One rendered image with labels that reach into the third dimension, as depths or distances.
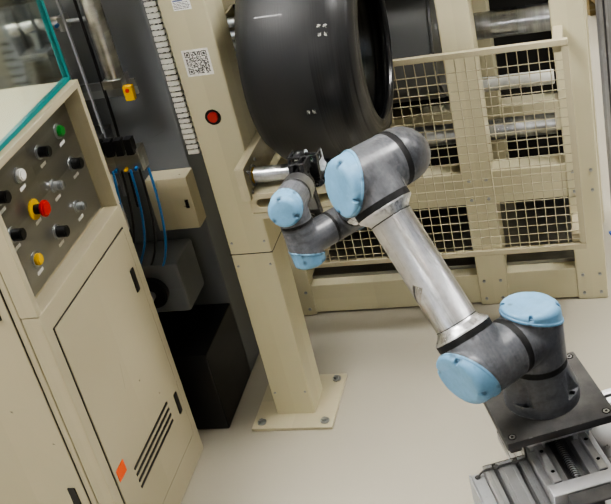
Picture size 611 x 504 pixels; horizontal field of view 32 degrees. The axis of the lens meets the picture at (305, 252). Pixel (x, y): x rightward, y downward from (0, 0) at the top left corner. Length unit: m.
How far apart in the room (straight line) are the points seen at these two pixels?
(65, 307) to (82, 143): 0.48
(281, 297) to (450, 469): 0.70
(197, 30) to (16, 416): 1.09
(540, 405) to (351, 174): 0.59
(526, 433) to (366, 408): 1.34
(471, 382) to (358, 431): 1.39
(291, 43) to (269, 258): 0.77
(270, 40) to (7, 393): 1.08
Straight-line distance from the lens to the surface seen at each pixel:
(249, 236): 3.07
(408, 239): 1.98
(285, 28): 2.58
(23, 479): 2.94
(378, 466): 3.19
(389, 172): 1.99
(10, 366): 2.68
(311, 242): 2.35
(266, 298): 3.18
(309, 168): 2.48
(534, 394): 2.12
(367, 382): 3.51
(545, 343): 2.05
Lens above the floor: 2.11
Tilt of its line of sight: 29 degrees down
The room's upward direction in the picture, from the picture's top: 14 degrees counter-clockwise
